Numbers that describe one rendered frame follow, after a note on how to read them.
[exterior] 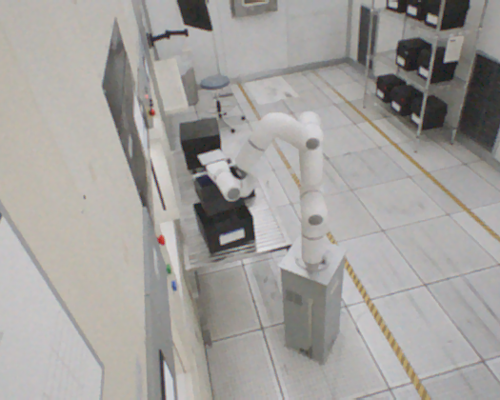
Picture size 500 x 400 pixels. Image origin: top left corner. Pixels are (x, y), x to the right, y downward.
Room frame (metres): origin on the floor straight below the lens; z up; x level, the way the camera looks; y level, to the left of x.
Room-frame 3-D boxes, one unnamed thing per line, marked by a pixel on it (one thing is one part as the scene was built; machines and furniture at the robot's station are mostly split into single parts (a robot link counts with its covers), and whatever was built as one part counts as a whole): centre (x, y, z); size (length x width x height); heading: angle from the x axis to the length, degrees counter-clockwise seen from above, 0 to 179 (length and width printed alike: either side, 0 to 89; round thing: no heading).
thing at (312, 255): (1.41, -0.31, 0.85); 0.19 x 0.19 x 0.18
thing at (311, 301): (1.41, -0.31, 0.38); 0.28 x 0.28 x 0.76; 53
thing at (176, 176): (2.13, 0.17, 0.38); 1.30 x 0.60 x 0.76; 8
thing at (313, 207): (1.38, -0.31, 1.07); 0.19 x 0.12 x 0.24; 173
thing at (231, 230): (1.69, 0.14, 0.85); 0.28 x 0.28 x 0.17; 17
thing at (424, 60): (3.65, -2.03, 0.81); 0.30 x 0.28 x 0.26; 7
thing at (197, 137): (2.56, 0.27, 0.89); 0.29 x 0.29 x 0.25; 4
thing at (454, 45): (3.42, -2.03, 1.05); 0.17 x 0.03 x 0.26; 98
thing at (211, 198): (1.69, 0.14, 1.12); 0.24 x 0.20 x 0.32; 107
